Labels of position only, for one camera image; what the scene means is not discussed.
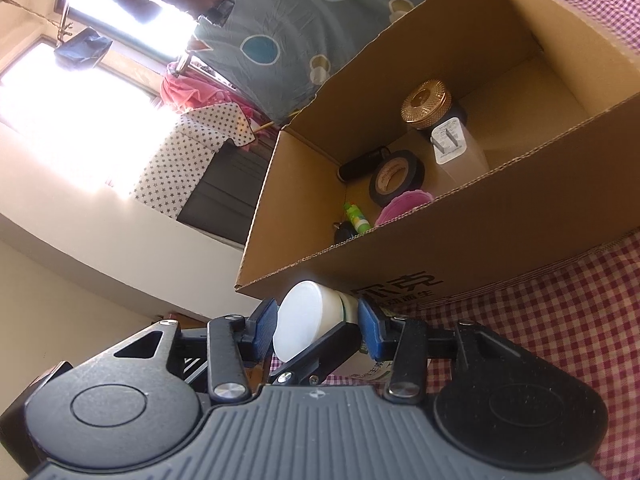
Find pink collapsible cup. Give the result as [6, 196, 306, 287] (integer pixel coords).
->
[374, 187, 433, 226]

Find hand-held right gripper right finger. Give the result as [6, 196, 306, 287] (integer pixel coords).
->
[357, 299, 521, 406]

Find black jar with gold lid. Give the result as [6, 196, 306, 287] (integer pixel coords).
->
[400, 80, 470, 133]

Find pink checkered tablecloth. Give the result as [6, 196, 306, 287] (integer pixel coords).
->
[265, 0, 640, 480]

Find black tape roll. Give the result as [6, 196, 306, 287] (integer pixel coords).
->
[369, 150, 426, 207]

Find white pill bottle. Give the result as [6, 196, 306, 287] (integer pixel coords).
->
[272, 280, 396, 381]

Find white charger plug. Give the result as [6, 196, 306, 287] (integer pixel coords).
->
[430, 117, 491, 186]

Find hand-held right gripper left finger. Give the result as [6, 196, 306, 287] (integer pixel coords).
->
[112, 298, 278, 403]

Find dark grey cabinet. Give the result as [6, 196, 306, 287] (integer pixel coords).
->
[177, 139, 281, 251]

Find pink garment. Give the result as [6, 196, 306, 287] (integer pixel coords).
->
[160, 60, 256, 121]

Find dark blue hanging cloth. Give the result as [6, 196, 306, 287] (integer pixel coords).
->
[55, 27, 113, 68]

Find blue printed sheet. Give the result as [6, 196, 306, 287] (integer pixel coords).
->
[190, 0, 481, 121]

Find black cylinder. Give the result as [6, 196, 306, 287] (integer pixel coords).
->
[337, 146, 392, 182]

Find green tube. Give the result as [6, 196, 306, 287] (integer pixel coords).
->
[343, 202, 373, 233]

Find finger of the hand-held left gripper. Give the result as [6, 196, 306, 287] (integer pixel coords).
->
[270, 322, 362, 387]

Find brown cardboard box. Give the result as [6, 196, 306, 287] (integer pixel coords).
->
[235, 0, 640, 306]

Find white star-print cloth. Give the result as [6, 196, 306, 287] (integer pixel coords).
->
[129, 102, 257, 221]

